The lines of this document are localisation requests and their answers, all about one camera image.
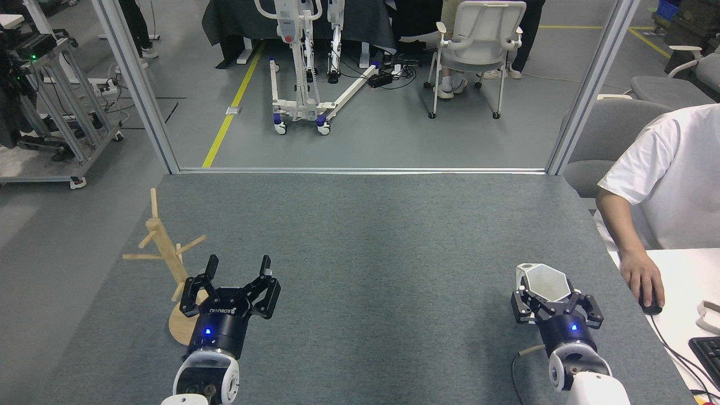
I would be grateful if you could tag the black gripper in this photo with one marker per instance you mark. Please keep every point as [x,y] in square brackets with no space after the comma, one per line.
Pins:
[568,332]
[216,332]

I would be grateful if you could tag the white faceted cup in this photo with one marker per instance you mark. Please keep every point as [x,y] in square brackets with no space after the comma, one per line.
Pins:
[545,281]

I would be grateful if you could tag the black computer mouse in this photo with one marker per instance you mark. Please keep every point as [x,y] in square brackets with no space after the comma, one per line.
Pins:
[652,310]

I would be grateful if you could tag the person's right forearm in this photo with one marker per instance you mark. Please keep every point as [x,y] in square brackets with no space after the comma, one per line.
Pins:
[619,222]

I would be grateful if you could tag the wooden cup rack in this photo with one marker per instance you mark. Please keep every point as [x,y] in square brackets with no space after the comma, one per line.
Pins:
[169,253]

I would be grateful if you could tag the person's right hand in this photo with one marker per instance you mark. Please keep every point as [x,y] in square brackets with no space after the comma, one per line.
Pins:
[644,278]

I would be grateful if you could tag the white desk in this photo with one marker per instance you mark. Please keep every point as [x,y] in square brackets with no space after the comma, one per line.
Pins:
[686,275]

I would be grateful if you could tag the white curved plastic object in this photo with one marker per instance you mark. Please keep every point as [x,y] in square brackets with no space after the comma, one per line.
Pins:
[706,318]

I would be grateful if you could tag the black keyboard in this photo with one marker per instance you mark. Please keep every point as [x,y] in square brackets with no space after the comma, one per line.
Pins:
[709,360]

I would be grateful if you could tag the grey office chair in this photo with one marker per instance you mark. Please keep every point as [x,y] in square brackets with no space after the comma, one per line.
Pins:
[669,90]
[607,135]

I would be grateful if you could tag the silver floor socket plate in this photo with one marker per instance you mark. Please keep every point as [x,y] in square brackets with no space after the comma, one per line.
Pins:
[233,110]

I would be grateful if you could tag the white stand on wheels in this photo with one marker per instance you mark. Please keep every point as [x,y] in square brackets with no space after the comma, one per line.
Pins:
[298,107]

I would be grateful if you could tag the white power strip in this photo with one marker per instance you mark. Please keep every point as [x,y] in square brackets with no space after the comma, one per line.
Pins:
[104,87]

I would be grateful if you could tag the black power strip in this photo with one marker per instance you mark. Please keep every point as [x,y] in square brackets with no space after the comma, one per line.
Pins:
[381,80]

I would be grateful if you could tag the white office chair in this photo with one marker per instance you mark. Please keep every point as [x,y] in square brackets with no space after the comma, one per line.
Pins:
[484,34]

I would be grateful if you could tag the black robot equipment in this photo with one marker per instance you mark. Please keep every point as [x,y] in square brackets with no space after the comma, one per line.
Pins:
[17,84]

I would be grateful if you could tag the black cloth covered table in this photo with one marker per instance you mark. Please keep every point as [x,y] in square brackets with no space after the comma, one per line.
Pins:
[410,22]
[360,22]

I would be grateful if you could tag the dark stacked crates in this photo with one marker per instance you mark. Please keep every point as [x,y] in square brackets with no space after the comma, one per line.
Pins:
[697,22]

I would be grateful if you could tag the blue plastic bin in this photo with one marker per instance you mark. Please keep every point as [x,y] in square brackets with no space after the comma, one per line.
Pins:
[668,8]

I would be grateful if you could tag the silver frame post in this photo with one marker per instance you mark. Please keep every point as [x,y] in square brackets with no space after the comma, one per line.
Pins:
[140,90]
[590,90]

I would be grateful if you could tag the metal frame cart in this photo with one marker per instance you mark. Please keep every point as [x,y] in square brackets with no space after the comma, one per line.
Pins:
[73,112]

